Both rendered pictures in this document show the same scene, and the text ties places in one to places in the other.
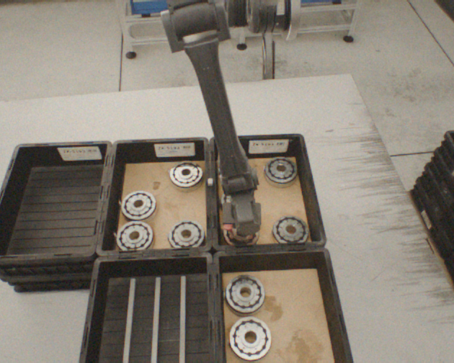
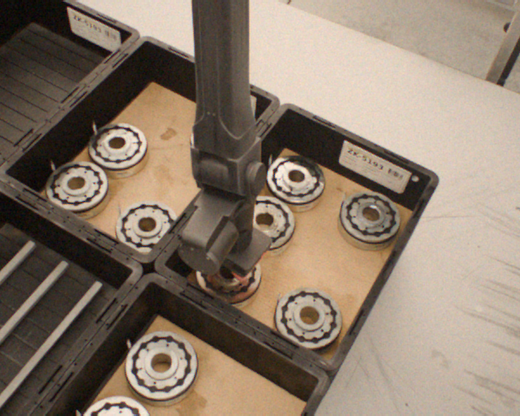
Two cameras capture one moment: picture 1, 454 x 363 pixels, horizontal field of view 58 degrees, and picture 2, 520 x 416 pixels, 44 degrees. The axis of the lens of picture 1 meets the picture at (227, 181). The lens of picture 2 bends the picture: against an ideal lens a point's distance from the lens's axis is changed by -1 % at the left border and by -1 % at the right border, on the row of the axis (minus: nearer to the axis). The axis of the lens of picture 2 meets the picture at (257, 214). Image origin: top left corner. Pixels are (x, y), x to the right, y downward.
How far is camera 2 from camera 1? 0.35 m
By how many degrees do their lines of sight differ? 16
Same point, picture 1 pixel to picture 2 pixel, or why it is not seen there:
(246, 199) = (219, 209)
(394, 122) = not seen: outside the picture
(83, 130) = (152, 14)
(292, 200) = (355, 276)
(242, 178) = (225, 166)
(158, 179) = (178, 127)
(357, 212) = (471, 366)
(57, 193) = (35, 72)
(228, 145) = (212, 92)
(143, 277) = (49, 250)
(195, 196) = not seen: hidden behind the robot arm
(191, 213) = (185, 202)
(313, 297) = not seen: outside the picture
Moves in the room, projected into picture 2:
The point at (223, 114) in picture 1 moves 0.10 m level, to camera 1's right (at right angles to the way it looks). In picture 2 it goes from (213, 25) to (297, 68)
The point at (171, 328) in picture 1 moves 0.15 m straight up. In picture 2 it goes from (29, 343) to (3, 298)
